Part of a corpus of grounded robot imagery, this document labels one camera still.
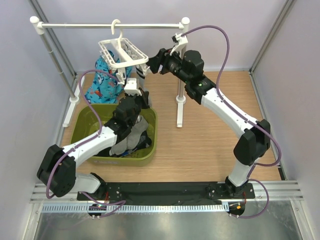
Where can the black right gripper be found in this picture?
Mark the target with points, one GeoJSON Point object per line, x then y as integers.
{"type": "Point", "coordinates": [165, 57]}

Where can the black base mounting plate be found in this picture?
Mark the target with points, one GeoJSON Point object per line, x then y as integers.
{"type": "Point", "coordinates": [173, 193]}

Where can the grey sock black stripes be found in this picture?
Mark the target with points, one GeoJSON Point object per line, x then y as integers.
{"type": "Point", "coordinates": [133, 138]}

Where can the blue shark pattern sock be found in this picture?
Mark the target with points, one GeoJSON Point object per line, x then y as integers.
{"type": "Point", "coordinates": [103, 90]}

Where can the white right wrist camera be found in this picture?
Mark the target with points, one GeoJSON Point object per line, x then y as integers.
{"type": "Point", "coordinates": [179, 42]}

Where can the black patterned sock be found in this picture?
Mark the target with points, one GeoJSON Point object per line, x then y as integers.
{"type": "Point", "coordinates": [143, 143]}

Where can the white metal drying rack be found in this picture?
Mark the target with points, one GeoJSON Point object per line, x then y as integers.
{"type": "Point", "coordinates": [40, 27]}

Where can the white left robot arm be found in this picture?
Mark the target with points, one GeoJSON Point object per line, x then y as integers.
{"type": "Point", "coordinates": [124, 133]}

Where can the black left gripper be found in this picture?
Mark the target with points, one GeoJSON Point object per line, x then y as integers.
{"type": "Point", "coordinates": [144, 99]}

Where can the green plastic basket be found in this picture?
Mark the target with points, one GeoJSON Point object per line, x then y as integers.
{"type": "Point", "coordinates": [87, 123]}

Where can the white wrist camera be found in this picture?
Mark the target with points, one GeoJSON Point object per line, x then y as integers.
{"type": "Point", "coordinates": [130, 86]}
{"type": "Point", "coordinates": [179, 42]}

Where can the aluminium slotted rail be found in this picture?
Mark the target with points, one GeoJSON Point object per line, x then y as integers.
{"type": "Point", "coordinates": [91, 208]}

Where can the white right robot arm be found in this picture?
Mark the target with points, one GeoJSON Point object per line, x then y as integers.
{"type": "Point", "coordinates": [253, 139]}

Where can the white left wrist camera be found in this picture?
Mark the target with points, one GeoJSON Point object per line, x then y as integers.
{"type": "Point", "coordinates": [130, 86]}

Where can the white clip sock hanger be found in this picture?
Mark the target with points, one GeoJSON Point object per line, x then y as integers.
{"type": "Point", "coordinates": [129, 54]}

